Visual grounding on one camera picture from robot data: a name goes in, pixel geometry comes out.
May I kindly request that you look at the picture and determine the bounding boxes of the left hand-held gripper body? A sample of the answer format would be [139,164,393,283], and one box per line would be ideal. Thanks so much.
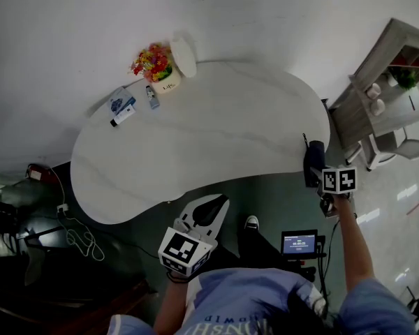
[157,218,219,281]

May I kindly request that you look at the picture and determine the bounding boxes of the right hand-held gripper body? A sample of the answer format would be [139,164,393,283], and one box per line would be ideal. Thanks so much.
[318,165,358,219]

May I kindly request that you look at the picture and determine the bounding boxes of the dark blue cloth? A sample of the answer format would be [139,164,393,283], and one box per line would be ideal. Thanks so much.
[302,133,328,188]

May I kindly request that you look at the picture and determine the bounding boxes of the person's left forearm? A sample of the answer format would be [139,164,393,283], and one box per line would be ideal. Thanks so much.
[153,274,190,335]

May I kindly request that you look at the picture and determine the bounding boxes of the person's right forearm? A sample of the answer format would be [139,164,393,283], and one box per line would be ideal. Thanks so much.
[331,193,376,292]

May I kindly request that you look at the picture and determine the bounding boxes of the white kidney-shaped table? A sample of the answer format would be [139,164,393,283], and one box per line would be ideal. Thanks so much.
[70,60,331,225]

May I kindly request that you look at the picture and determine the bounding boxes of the black wrist band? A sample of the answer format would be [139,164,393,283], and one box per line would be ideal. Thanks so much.
[166,271,191,285]

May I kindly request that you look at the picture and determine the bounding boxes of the person's black trousers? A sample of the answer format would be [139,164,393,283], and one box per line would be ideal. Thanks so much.
[209,221,316,283]

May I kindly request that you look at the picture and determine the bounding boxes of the grey wooden shelf unit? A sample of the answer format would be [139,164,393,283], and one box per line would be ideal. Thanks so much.
[328,18,419,149]

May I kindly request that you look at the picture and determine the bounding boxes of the small black monitor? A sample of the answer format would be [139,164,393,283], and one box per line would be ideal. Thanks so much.
[281,229,318,260]

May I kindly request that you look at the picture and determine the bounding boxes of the grey chair with white legs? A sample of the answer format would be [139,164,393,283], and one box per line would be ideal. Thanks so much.
[345,127,419,172]

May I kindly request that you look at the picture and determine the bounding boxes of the person's light blue shirt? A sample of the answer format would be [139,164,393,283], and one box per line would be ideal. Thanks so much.
[108,267,417,335]

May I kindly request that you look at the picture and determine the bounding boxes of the small white jar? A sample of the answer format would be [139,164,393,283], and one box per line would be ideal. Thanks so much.
[369,98,386,117]
[365,82,383,101]

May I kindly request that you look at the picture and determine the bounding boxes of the white tube with black cap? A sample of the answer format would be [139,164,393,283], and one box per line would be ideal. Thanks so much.
[110,104,136,128]

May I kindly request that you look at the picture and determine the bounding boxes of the small blue bottle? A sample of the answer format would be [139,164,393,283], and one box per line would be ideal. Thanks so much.
[145,84,161,110]

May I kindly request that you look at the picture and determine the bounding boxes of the small green potted plant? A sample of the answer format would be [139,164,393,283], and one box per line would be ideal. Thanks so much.
[387,66,419,91]

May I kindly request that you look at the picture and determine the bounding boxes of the blue patterned flat packet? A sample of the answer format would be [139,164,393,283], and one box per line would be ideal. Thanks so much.
[107,86,136,116]

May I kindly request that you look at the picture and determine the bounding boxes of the grey shell chair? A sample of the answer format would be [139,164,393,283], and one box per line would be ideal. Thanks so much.
[17,225,68,286]

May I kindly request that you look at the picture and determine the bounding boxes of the red fire extinguisher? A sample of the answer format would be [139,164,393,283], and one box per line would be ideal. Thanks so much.
[25,164,54,185]

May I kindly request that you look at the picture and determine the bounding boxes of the colourful flowers in cream pot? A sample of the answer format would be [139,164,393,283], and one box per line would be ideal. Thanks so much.
[128,42,182,95]

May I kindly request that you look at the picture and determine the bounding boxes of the white ribbed vase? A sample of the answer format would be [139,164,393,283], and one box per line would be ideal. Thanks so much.
[170,31,198,79]

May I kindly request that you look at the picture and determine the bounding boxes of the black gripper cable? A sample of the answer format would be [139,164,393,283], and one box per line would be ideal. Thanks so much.
[317,218,341,292]

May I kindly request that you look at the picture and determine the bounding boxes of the white power cable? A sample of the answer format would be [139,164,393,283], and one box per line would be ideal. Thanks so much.
[48,167,105,262]

